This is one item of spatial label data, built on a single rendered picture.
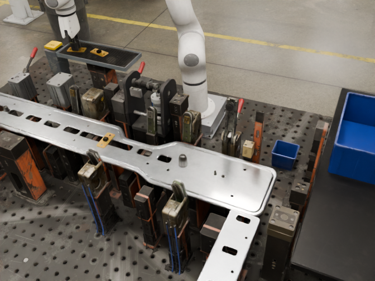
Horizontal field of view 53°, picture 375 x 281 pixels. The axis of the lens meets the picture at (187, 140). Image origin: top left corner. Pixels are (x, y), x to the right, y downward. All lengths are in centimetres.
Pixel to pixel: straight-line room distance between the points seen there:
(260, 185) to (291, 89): 228
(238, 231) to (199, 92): 84
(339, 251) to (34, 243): 114
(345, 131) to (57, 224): 121
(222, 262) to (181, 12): 100
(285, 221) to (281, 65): 281
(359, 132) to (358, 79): 229
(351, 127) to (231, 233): 65
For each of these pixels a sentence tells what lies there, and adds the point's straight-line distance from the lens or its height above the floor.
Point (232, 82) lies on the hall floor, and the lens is 358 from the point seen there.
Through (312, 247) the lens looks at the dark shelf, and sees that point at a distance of 118.
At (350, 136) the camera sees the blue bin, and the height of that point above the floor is 103.
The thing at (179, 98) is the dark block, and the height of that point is 112.
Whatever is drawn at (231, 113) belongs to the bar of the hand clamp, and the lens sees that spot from 135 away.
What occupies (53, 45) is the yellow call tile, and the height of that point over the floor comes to 116.
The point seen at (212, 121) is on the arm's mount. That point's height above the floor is 79.
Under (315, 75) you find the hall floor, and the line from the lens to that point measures 377.
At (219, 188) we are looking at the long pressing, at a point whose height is 100.
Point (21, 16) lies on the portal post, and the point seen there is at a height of 5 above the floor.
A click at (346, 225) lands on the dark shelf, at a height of 103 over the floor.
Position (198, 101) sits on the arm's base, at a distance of 187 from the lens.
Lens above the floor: 200
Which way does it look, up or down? 43 degrees down
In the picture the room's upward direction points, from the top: 4 degrees counter-clockwise
